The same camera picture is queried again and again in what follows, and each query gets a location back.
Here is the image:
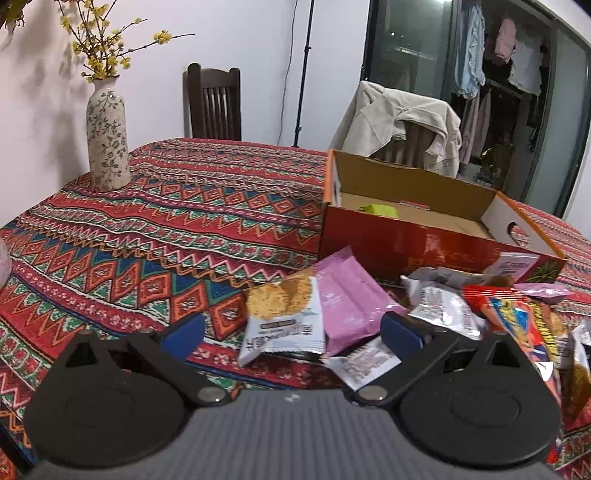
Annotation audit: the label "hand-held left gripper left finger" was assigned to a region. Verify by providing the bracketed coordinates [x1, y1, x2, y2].
[65, 315, 232, 409]

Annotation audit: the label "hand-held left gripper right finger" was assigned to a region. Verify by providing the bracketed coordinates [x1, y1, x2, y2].
[353, 311, 533, 409]

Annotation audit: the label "white silver snack packet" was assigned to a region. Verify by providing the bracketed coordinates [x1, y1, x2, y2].
[409, 284, 489, 341]

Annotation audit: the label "red cardboard box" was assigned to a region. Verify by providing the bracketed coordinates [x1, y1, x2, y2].
[318, 148, 568, 289]

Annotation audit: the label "white cracker snack packet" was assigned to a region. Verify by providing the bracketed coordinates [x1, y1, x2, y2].
[238, 272, 326, 367]

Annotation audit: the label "red blue snack packet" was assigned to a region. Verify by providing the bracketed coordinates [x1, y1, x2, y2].
[463, 284, 573, 416]

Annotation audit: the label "pink white snack packet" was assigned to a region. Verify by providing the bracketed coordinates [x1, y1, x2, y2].
[485, 251, 539, 283]

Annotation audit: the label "yellow snack packet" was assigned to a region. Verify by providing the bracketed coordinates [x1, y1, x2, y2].
[561, 351, 591, 416]

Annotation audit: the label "patterned red tablecloth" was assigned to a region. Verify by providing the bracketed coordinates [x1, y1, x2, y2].
[0, 137, 591, 480]

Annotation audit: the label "small lime green packet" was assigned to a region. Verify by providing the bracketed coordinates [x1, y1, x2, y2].
[360, 203, 400, 219]

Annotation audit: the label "brown wooden chair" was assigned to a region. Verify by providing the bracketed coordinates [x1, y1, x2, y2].
[381, 121, 437, 169]

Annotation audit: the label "floral ceramic vase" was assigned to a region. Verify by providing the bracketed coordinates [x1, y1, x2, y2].
[86, 76, 132, 191]

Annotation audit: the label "beige jacket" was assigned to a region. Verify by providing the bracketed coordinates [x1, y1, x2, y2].
[341, 80, 463, 178]

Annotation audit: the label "pale pink hanging garment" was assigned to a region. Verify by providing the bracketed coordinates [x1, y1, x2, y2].
[459, 90, 492, 162]

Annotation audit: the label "dark wooden chair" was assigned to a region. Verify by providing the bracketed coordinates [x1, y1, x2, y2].
[183, 63, 243, 141]

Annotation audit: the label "black light stand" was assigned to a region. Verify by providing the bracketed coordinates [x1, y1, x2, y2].
[292, 0, 317, 148]

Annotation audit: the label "yellow flower branches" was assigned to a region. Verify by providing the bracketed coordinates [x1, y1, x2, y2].
[0, 0, 197, 85]

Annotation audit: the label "light blue hanging garment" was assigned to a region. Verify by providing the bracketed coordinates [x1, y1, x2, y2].
[455, 0, 486, 100]

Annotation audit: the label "glass sliding door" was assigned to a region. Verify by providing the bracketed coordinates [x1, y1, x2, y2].
[360, 0, 591, 217]

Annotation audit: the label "white hanging garment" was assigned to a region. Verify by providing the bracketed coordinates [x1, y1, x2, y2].
[508, 32, 544, 95]

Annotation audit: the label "black cable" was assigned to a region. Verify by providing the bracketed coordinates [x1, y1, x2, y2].
[278, 18, 298, 147]

